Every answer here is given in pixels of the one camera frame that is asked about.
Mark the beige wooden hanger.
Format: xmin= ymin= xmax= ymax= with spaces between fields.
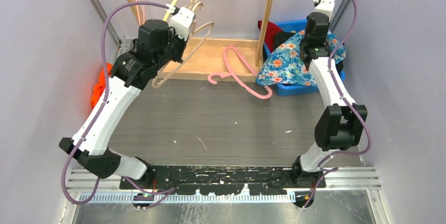
xmin=151 ymin=2 xmax=215 ymax=89

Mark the red pleated skirt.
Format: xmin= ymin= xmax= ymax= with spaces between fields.
xmin=264 ymin=22 xmax=283 ymax=53

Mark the blue floral skirt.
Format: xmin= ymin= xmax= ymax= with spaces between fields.
xmin=256 ymin=29 xmax=346 ymax=88

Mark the pink plastic hanger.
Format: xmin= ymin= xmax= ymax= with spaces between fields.
xmin=207 ymin=46 xmax=273 ymax=100

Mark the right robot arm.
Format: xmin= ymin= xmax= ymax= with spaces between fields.
xmin=291 ymin=12 xmax=368 ymax=188

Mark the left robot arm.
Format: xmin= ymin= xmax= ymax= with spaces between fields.
xmin=59 ymin=19 xmax=191 ymax=189

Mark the wooden clothes rack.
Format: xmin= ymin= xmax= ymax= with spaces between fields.
xmin=127 ymin=0 xmax=273 ymax=80

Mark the blue plastic bin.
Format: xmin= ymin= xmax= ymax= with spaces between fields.
xmin=263 ymin=19 xmax=346 ymax=98

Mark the orange cloth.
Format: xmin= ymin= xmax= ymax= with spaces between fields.
xmin=90 ymin=69 xmax=106 ymax=109

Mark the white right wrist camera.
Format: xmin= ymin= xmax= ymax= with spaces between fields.
xmin=313 ymin=0 xmax=336 ymax=21

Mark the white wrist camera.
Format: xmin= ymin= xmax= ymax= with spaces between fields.
xmin=166 ymin=4 xmax=195 ymax=41
xmin=313 ymin=0 xmax=336 ymax=21

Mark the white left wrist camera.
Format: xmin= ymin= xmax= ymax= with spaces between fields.
xmin=166 ymin=4 xmax=195 ymax=41

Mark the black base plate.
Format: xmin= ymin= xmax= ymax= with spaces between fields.
xmin=119 ymin=164 xmax=322 ymax=196

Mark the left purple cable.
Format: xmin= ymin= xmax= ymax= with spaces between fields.
xmin=61 ymin=1 xmax=175 ymax=210

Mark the aluminium rail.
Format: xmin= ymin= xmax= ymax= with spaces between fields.
xmin=67 ymin=166 xmax=381 ymax=208

